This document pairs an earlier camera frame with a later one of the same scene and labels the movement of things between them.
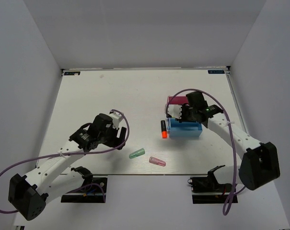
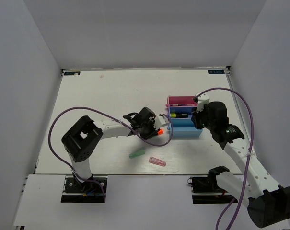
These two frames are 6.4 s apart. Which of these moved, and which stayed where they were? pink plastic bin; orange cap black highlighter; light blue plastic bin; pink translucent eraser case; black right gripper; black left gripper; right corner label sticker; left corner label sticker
Moved: black right gripper; black left gripper; orange cap black highlighter
Stayed: left corner label sticker; light blue plastic bin; pink plastic bin; pink translucent eraser case; right corner label sticker
